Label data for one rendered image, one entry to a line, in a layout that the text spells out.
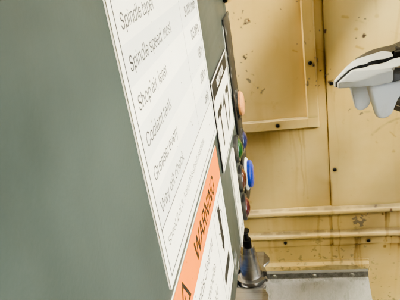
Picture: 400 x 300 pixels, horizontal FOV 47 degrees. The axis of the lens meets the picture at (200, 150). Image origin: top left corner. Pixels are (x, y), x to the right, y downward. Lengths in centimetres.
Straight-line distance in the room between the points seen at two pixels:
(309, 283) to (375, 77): 105
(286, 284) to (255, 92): 62
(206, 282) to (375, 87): 33
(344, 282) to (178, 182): 131
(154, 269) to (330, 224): 124
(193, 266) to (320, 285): 128
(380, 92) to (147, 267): 41
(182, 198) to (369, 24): 101
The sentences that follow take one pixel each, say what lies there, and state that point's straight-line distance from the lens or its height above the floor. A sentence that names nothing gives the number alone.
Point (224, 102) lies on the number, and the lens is 38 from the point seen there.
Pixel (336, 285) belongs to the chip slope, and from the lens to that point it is 150.
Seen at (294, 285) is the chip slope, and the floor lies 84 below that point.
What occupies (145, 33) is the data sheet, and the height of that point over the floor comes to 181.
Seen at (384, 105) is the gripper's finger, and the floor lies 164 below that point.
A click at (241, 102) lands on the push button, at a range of 46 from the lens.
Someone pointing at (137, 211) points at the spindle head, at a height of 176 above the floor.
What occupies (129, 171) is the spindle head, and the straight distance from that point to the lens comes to 15.
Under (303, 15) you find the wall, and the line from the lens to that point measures 116.
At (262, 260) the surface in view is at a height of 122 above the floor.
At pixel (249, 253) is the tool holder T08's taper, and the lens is 91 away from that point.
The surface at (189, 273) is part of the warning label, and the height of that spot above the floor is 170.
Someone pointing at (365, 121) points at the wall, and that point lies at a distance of 126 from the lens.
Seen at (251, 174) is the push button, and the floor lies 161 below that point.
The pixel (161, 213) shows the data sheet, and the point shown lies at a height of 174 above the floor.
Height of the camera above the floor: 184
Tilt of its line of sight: 24 degrees down
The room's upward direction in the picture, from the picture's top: 10 degrees counter-clockwise
